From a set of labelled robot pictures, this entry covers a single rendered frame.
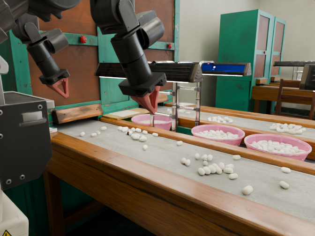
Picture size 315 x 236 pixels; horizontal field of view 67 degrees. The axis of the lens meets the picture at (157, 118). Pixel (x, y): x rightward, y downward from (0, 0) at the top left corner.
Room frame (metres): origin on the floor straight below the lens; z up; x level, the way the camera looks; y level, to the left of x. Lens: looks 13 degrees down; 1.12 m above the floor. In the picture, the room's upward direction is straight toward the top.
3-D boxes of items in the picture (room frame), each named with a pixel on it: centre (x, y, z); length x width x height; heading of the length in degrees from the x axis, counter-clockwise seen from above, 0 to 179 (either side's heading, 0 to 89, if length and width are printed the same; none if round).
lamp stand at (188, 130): (1.50, -0.23, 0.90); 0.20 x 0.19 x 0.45; 50
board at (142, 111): (1.60, 0.20, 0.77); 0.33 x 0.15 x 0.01; 140
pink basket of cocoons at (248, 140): (1.00, -0.52, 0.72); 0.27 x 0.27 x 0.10
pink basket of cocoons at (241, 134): (1.18, -0.31, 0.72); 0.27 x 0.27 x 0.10
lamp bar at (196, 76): (1.14, 0.08, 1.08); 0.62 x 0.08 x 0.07; 50
